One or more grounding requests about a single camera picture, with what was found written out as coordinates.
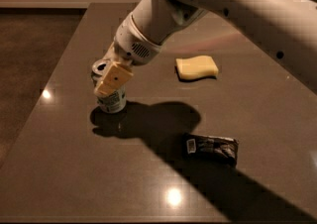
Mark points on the black rxbar chocolate wrapper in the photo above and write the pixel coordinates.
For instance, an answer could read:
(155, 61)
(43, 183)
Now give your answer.
(222, 150)

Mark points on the silver green 7up can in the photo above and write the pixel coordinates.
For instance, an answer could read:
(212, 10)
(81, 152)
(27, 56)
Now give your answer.
(115, 102)

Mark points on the yellow sponge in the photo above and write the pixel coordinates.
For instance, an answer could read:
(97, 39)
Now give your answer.
(196, 67)

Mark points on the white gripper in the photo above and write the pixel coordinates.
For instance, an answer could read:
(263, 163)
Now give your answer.
(132, 46)

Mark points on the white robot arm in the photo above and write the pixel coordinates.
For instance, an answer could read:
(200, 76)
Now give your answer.
(284, 29)

